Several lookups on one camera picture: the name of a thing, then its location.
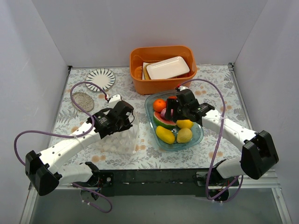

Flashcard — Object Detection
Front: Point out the purple sweet potato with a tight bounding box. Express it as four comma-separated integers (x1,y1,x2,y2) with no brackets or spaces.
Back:
160,108,173,119

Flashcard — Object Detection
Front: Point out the yellow lemon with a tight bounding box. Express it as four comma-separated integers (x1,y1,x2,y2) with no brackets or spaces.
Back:
176,119,193,129

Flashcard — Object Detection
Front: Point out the clear zip top bag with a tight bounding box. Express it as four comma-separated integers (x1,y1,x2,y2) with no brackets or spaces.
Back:
92,116,139,154

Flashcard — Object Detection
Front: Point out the yellow pear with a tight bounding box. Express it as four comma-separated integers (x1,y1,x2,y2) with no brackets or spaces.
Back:
177,128,192,143

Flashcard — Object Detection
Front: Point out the yellow mango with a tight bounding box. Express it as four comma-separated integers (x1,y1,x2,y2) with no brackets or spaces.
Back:
156,126,175,144

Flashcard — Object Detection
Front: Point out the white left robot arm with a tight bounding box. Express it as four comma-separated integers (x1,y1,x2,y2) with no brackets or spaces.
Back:
25,100,134,196

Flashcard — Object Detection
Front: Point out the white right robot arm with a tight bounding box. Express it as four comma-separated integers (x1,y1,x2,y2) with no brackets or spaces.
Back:
165,88,279,186

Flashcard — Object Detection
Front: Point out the orange mandarin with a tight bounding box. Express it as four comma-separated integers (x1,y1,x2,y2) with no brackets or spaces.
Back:
153,98,166,112

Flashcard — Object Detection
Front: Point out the watermelon slice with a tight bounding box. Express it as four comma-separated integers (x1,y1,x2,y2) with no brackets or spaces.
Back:
153,112,177,129

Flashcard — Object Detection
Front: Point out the clear blue glass tray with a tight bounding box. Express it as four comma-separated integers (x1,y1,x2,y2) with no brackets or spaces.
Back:
144,90,204,152

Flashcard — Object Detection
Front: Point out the white rectangular tray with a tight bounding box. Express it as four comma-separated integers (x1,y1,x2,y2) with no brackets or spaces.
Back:
145,56,190,80

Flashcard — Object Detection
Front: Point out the orange plastic basin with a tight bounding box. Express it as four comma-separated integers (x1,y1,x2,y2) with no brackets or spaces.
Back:
130,45,197,95

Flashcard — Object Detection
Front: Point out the brown speckled plate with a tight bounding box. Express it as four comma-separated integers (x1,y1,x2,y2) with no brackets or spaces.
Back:
72,92,94,112

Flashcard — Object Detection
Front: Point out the blue striped white plate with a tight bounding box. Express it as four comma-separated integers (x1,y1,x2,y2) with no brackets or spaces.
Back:
85,68,116,91

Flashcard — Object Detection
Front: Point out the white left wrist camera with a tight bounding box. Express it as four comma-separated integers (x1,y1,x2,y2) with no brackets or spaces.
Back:
107,94,122,104

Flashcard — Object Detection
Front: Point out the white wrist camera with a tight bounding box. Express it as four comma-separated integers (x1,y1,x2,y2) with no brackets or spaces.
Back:
176,85,189,92
107,94,122,104

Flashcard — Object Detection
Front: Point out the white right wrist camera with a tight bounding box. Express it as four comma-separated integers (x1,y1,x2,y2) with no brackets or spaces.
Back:
176,85,189,92

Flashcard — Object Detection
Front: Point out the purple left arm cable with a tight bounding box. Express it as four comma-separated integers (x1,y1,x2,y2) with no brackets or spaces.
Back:
14,82,113,213

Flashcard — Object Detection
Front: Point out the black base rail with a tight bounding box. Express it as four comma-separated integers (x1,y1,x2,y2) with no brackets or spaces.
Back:
80,168,242,203

